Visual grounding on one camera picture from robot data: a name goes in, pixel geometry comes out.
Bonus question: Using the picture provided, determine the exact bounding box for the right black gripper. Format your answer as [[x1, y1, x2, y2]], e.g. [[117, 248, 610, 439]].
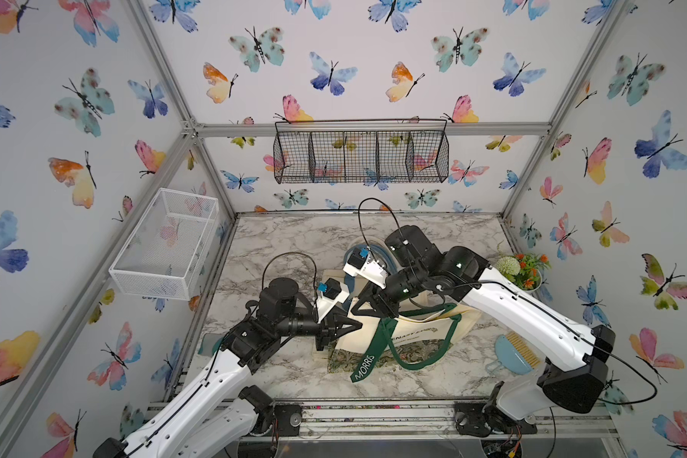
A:
[[346, 271, 429, 324]]

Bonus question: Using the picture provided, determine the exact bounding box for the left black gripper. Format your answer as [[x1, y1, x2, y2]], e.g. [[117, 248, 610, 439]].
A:
[[273, 310, 360, 352]]

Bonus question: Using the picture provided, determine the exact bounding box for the blue handled canvas tote bag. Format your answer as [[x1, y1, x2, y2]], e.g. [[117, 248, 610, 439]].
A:
[[343, 240, 401, 289]]

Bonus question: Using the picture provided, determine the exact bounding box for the green handled canvas tote bag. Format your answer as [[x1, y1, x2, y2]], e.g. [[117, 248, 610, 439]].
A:
[[327, 303, 482, 384]]

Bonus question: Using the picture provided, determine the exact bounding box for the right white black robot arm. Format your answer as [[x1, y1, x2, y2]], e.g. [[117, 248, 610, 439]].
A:
[[345, 225, 616, 437]]

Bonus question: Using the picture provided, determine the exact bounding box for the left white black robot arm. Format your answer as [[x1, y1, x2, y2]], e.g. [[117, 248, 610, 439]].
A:
[[94, 278, 362, 457]]

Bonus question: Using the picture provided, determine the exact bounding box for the green rubber glove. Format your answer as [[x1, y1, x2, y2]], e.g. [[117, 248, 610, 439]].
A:
[[198, 333, 224, 358]]

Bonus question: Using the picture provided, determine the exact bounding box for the potted artificial flower plant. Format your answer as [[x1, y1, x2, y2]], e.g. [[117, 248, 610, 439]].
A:
[[494, 253, 551, 292]]

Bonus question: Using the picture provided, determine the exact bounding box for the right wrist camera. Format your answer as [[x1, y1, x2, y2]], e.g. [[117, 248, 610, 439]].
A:
[[343, 248, 389, 289]]

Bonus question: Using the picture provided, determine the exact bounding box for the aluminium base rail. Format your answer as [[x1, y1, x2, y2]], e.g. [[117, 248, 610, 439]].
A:
[[268, 397, 619, 441]]

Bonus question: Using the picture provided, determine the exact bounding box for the black wire wall basket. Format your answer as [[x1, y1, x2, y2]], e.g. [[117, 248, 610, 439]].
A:
[[268, 118, 450, 185]]

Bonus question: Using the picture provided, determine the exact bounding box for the white mesh wall basket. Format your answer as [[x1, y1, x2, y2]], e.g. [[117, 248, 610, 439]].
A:
[[109, 188, 219, 301]]

